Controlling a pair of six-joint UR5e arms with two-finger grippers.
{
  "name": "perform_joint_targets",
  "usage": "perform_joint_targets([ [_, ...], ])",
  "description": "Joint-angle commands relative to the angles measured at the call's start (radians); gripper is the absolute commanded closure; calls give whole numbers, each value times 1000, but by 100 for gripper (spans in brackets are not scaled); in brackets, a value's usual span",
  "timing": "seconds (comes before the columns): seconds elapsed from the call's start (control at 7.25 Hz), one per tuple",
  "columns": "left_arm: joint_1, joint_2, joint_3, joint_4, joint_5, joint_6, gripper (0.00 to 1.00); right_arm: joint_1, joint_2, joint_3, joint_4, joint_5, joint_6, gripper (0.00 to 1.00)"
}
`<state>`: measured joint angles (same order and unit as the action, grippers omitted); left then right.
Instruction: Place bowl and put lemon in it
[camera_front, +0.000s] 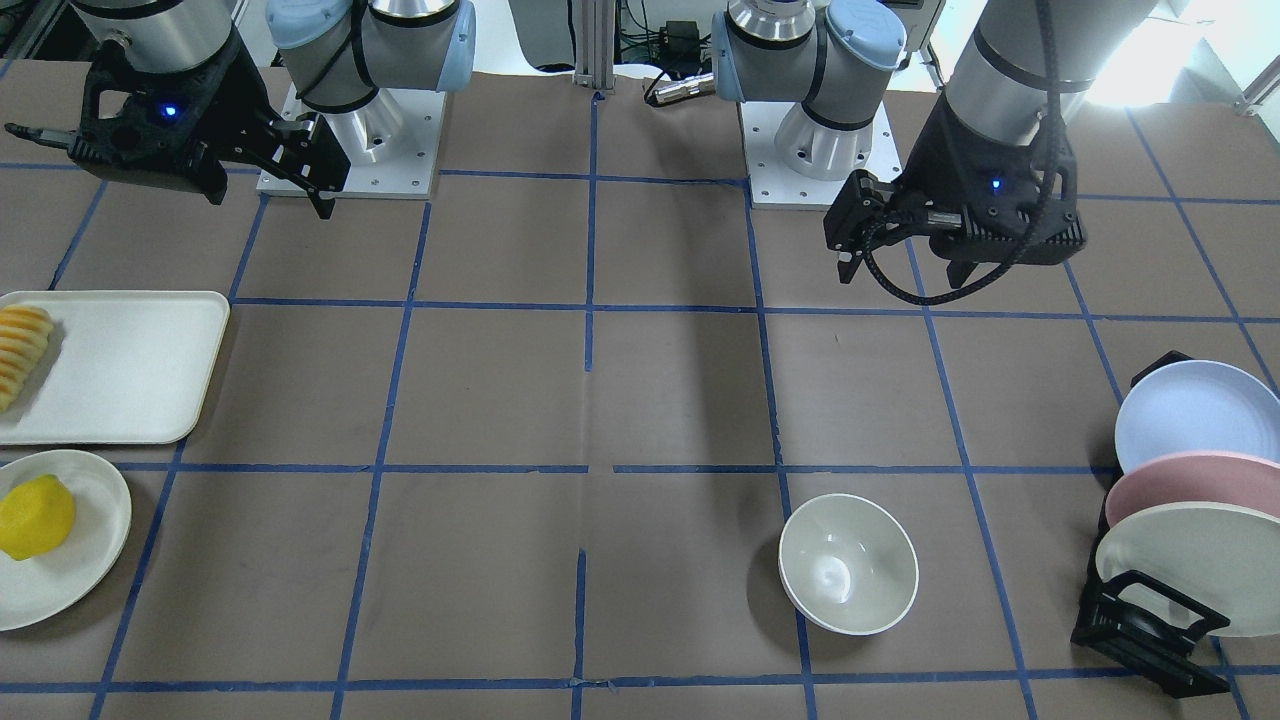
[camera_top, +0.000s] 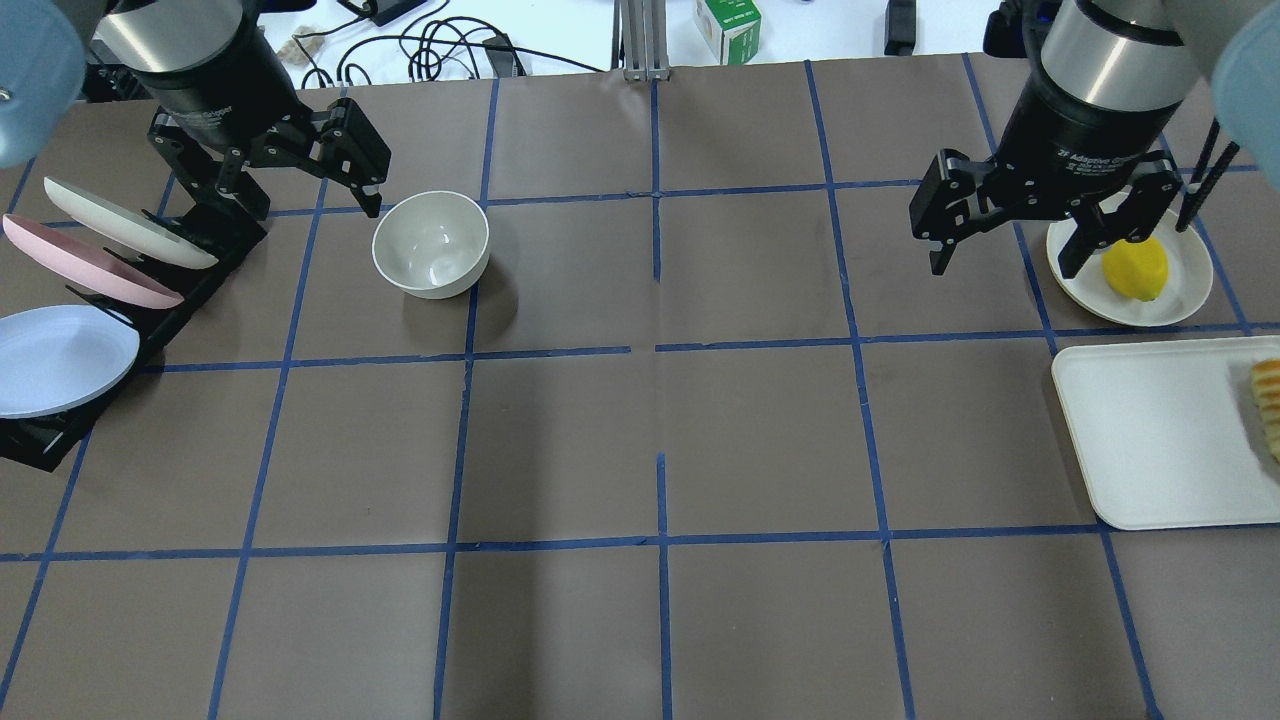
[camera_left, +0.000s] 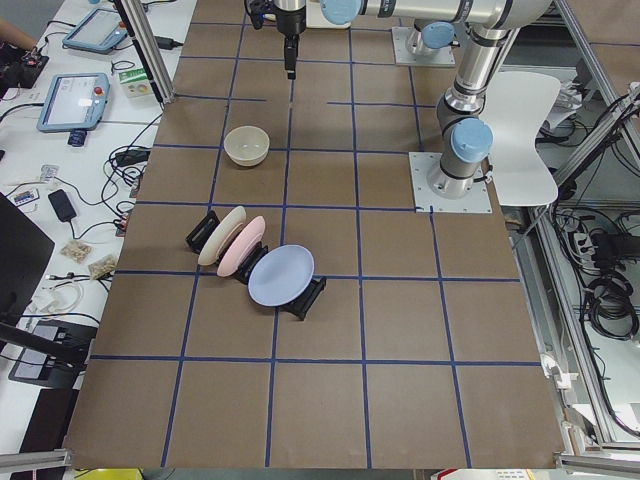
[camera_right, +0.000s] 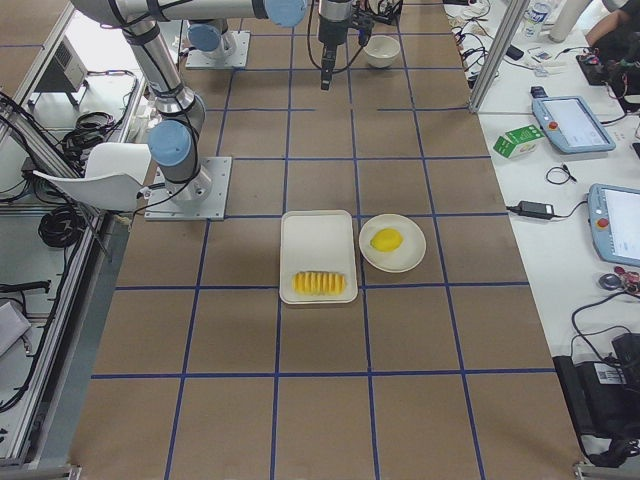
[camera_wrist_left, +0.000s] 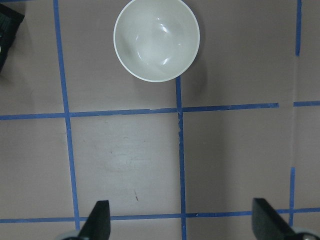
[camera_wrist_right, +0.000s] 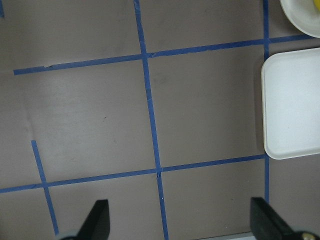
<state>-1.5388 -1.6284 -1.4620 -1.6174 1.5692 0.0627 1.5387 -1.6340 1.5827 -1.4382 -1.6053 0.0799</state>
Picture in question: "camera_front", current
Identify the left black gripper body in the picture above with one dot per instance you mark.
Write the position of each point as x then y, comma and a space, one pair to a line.
937, 158

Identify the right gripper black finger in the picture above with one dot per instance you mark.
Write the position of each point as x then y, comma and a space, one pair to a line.
309, 157

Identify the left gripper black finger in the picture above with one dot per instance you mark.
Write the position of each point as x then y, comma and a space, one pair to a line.
859, 219

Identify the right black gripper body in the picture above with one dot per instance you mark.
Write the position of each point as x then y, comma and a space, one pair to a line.
232, 97

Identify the white bowl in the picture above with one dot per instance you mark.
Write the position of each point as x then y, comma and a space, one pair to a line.
847, 565

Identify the yellow lemon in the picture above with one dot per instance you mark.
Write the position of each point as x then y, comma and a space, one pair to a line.
36, 517

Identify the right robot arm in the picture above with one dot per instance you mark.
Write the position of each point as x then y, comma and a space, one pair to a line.
337, 52

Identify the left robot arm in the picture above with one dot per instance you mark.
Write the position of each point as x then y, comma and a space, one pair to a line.
1025, 63

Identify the silver metal connector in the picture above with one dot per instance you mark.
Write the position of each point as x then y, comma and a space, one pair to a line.
662, 95

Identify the white rectangular tray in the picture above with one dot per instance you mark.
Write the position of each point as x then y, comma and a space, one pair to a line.
124, 367

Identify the sliced yellow fruit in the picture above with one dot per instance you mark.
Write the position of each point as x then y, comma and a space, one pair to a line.
25, 333

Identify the black power adapter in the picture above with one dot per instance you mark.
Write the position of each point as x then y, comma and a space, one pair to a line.
679, 40

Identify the light blue plate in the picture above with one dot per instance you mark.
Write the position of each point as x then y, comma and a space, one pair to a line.
1196, 405

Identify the pink plate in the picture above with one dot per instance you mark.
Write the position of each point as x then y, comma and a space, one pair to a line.
1196, 476

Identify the white plate in rack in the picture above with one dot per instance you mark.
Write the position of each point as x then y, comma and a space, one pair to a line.
1223, 556

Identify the black dish rack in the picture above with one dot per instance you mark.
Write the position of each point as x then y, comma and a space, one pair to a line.
1138, 638

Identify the small white plate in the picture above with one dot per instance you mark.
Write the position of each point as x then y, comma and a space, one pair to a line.
33, 590

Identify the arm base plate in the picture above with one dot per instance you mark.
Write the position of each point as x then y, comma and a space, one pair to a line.
770, 160
392, 143

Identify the aluminium frame post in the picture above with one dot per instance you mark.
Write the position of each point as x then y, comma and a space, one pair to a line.
594, 33

